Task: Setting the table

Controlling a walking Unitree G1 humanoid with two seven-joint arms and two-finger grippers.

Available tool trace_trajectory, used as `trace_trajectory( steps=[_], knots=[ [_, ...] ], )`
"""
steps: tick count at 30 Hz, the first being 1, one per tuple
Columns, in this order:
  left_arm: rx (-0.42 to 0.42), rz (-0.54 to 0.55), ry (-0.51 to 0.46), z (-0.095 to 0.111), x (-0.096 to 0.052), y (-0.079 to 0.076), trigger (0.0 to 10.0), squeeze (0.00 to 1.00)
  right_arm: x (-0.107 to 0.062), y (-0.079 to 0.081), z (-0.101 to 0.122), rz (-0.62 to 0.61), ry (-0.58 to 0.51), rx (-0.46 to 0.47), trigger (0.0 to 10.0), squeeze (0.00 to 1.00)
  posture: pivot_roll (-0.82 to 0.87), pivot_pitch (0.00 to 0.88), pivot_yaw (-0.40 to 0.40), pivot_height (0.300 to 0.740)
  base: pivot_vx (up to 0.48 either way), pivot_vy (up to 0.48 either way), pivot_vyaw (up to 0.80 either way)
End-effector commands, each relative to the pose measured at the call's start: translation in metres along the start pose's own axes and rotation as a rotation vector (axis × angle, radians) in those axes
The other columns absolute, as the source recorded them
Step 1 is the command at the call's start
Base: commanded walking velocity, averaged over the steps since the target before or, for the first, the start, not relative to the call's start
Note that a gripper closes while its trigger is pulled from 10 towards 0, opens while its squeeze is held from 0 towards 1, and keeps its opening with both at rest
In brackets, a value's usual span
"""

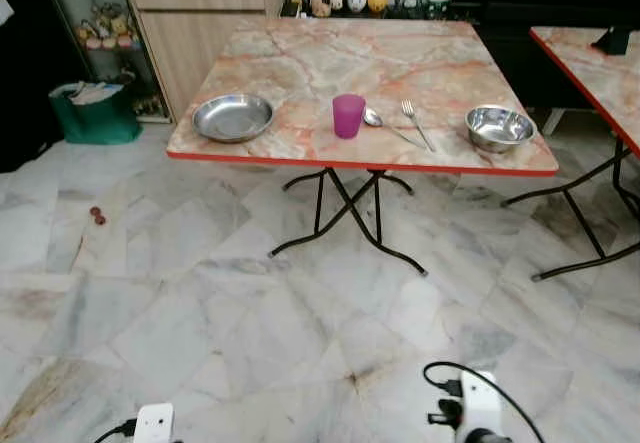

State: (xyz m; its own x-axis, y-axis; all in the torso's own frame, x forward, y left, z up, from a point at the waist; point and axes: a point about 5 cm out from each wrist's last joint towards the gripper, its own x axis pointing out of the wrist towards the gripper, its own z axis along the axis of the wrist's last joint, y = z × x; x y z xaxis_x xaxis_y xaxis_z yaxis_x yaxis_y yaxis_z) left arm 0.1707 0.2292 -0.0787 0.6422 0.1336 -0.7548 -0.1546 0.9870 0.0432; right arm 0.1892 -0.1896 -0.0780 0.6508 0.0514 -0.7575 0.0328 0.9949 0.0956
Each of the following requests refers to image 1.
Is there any marble table with black legs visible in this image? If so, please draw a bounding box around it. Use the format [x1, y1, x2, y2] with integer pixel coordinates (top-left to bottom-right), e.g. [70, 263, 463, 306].
[503, 26, 640, 282]

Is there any glass display cabinet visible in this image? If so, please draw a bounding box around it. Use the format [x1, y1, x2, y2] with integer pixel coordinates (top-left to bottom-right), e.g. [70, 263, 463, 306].
[40, 0, 173, 124]

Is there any small black tabletop object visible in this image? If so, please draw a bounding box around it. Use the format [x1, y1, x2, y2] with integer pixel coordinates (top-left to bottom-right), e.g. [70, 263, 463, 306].
[593, 26, 634, 56]

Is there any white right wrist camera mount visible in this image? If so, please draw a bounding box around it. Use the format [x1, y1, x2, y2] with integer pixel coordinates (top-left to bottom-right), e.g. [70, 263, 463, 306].
[457, 370, 504, 443]

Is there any green shopping bag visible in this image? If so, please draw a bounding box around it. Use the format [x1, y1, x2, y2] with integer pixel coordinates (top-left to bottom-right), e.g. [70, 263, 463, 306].
[48, 81, 143, 146]

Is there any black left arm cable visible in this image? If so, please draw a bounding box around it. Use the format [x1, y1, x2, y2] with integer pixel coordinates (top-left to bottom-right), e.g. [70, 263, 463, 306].
[94, 418, 138, 443]

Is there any shallow steel plate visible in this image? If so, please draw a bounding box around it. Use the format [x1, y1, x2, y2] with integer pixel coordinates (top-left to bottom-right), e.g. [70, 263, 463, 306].
[191, 93, 276, 144]

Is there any white folded paper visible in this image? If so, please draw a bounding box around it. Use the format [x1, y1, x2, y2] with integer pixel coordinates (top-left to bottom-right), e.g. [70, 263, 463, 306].
[72, 82, 121, 105]

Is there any deep steel bowl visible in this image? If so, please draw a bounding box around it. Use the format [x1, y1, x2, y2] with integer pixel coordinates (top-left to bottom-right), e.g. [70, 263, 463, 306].
[465, 105, 538, 154]

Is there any steel spoon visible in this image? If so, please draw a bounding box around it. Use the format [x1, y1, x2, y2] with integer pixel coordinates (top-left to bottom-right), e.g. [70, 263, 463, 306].
[362, 107, 427, 150]

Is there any marble top folding table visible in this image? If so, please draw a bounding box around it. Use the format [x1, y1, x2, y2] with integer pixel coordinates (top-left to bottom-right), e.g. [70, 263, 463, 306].
[166, 18, 560, 277]

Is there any pink plastic cup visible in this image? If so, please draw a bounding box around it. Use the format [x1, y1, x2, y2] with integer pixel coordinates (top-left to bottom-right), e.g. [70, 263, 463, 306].
[332, 93, 367, 140]

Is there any light wooden cabinet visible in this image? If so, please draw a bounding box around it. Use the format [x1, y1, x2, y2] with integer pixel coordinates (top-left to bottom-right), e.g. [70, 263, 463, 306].
[118, 0, 287, 122]

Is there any steel fork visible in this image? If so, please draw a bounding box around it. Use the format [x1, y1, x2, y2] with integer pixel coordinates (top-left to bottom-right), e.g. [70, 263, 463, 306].
[401, 100, 437, 153]

